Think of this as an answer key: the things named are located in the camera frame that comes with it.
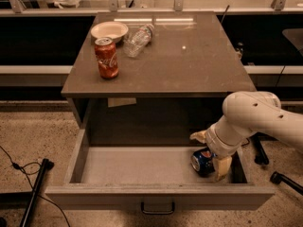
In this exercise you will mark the grey open top drawer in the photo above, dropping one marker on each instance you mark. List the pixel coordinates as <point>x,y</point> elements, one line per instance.
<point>128,154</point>

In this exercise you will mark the blue pepsi can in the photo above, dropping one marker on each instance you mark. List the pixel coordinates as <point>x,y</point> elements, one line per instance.
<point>201,161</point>

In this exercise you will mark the black stand leg left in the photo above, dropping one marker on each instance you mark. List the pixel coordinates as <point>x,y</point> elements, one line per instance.
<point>45,166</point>

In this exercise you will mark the grey cabinet with counter top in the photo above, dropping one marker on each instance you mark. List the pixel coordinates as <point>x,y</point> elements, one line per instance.
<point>189,56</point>

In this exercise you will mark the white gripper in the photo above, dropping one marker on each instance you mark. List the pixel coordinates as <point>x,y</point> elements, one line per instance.
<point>215,143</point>

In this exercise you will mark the black stand leg right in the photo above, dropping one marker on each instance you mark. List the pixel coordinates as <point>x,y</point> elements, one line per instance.
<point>261,156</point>

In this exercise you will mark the red coca-cola can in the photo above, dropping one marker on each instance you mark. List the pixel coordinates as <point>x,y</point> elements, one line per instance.
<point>105,50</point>

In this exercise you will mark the clear plastic water bottle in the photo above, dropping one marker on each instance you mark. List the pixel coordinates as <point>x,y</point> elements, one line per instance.
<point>137,41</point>

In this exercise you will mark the white bowl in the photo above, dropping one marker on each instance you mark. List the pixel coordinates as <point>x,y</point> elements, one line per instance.
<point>114,30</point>

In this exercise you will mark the black drawer handle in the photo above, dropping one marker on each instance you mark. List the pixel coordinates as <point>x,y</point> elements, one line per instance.
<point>158,209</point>

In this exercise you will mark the black caster leg right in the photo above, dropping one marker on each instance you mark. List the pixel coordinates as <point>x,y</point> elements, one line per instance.
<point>278,178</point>

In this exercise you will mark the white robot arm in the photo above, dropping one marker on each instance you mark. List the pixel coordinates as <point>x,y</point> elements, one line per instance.
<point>245,114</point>

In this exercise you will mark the black stand leg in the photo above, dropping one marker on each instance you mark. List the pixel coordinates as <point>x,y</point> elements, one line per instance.
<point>261,156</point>
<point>45,166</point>

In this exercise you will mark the paper label under counter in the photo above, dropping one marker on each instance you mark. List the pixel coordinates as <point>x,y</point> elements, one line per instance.
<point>116,102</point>

